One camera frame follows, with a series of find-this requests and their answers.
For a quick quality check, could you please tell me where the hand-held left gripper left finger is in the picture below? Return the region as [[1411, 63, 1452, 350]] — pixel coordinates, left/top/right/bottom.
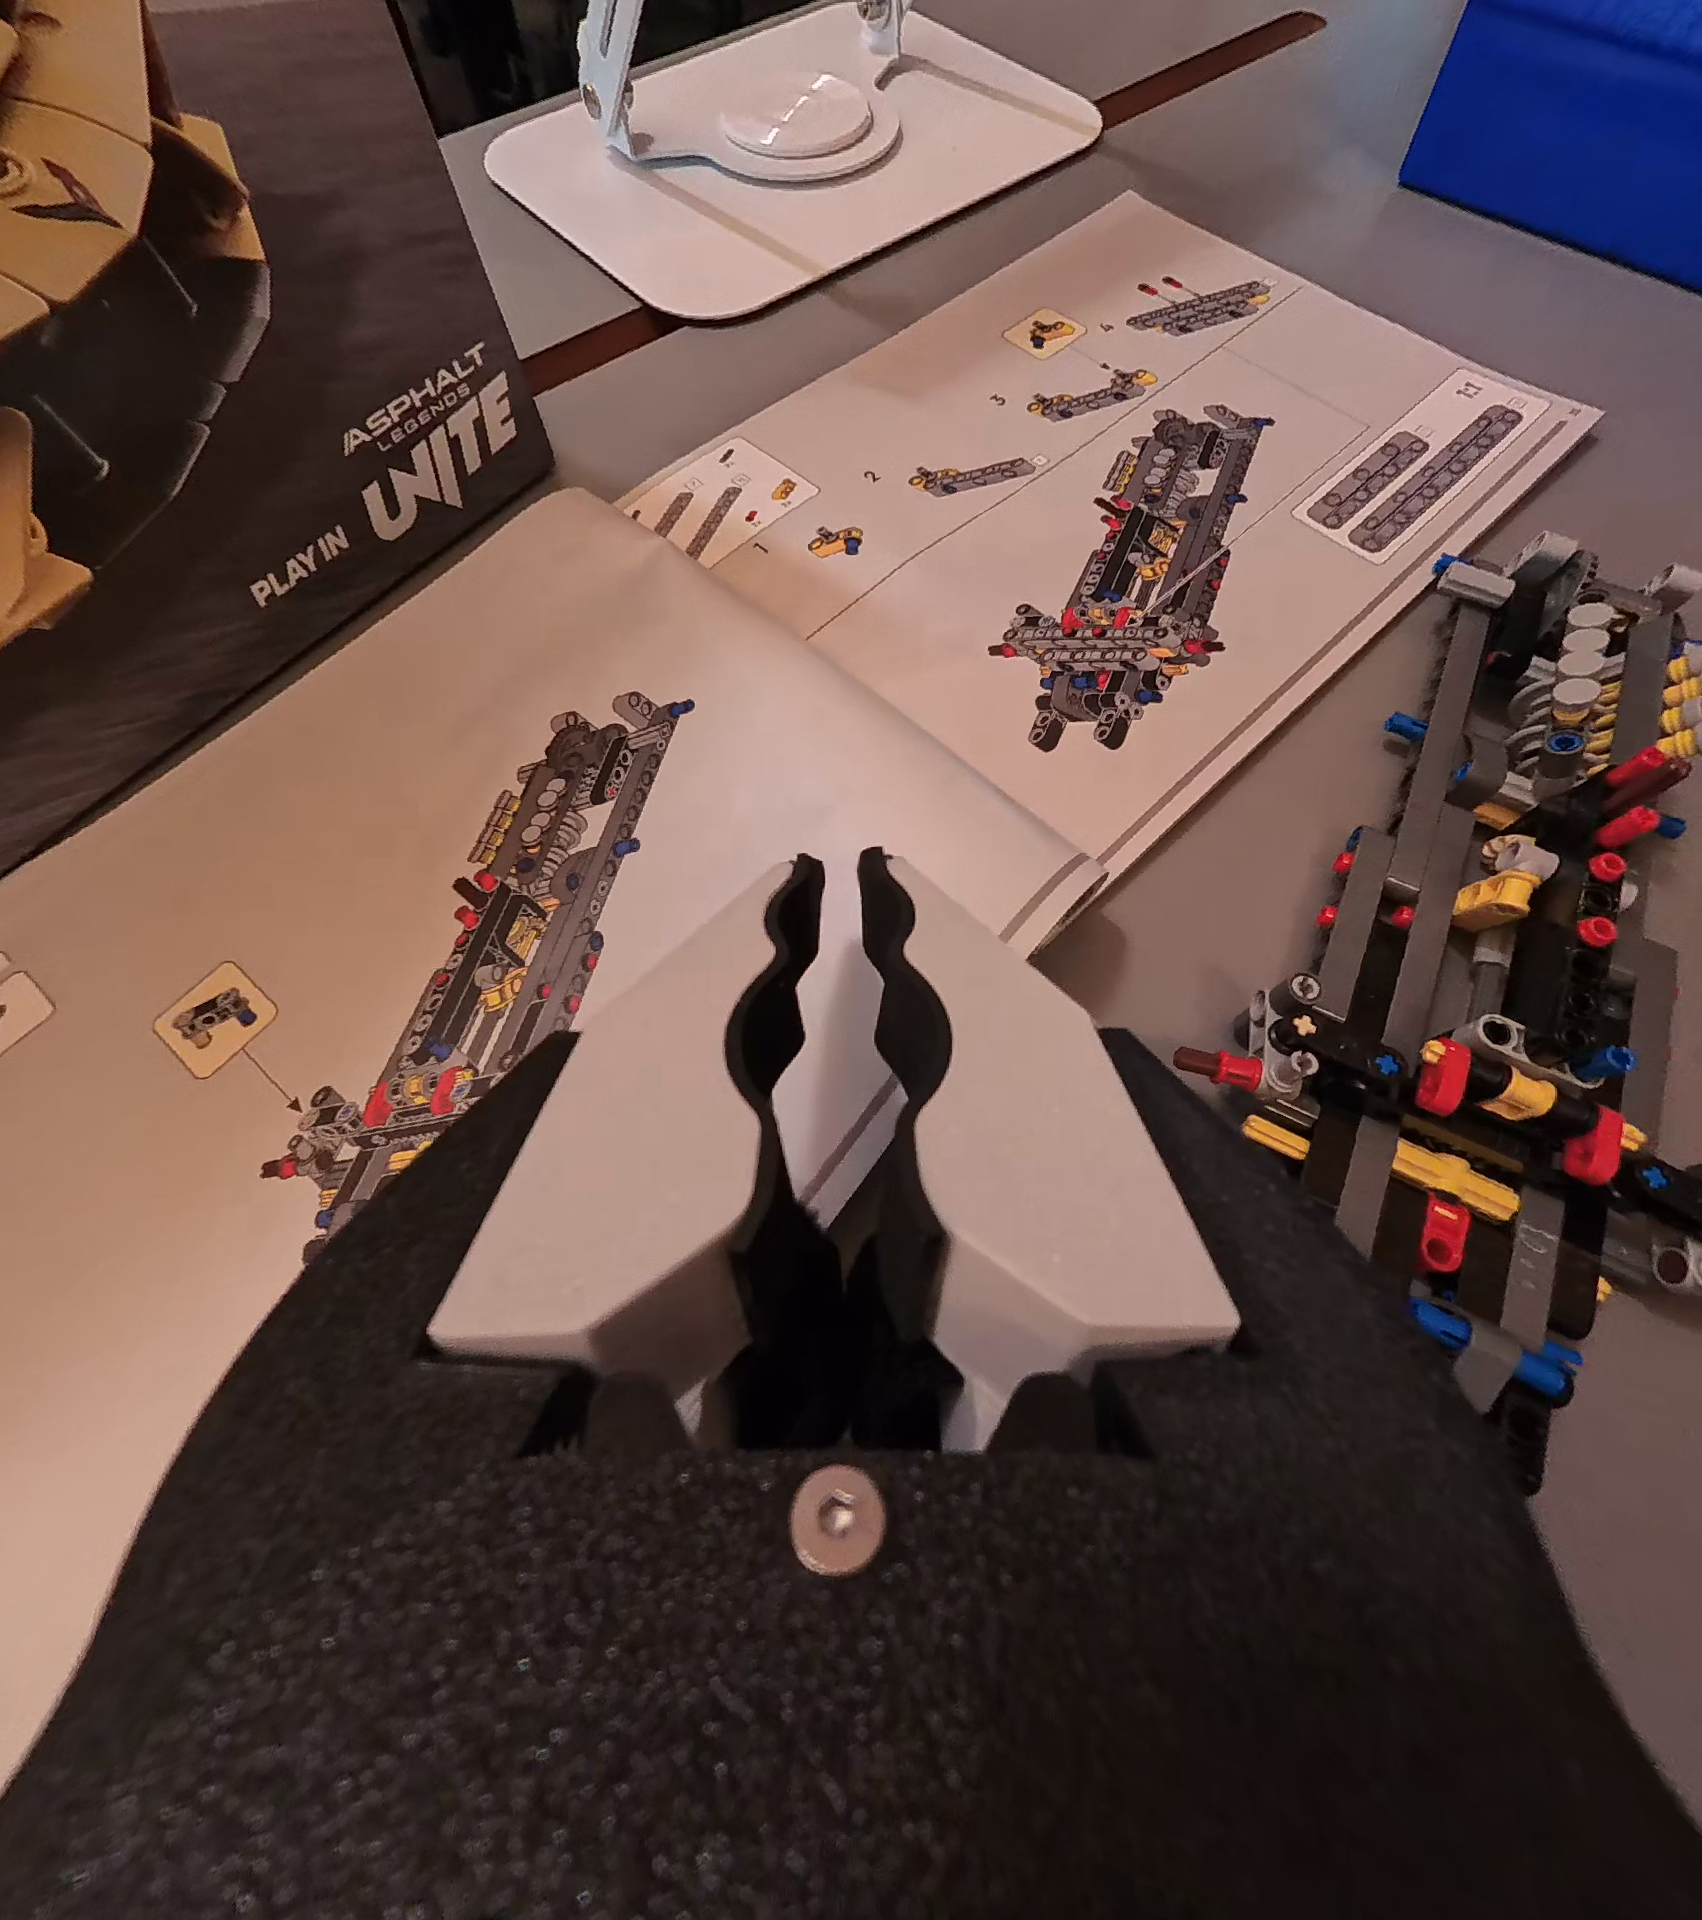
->
[[425, 852, 830, 1450]]

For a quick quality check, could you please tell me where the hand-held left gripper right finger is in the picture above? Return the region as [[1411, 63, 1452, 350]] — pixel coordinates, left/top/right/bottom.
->
[[857, 846, 1244, 1454]]

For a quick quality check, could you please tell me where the grey lego car chassis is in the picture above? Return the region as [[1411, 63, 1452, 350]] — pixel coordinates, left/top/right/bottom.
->
[[1171, 533, 1702, 1495]]

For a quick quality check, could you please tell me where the lego instruction booklet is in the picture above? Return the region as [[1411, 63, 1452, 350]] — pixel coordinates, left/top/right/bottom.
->
[[0, 187, 1605, 1862]]

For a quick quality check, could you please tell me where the lego set box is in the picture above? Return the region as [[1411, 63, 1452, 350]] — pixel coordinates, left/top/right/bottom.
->
[[0, 0, 556, 962]]

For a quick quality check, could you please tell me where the blue plastic bin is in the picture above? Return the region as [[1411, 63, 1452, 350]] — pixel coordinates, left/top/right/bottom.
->
[[1397, 0, 1702, 332]]

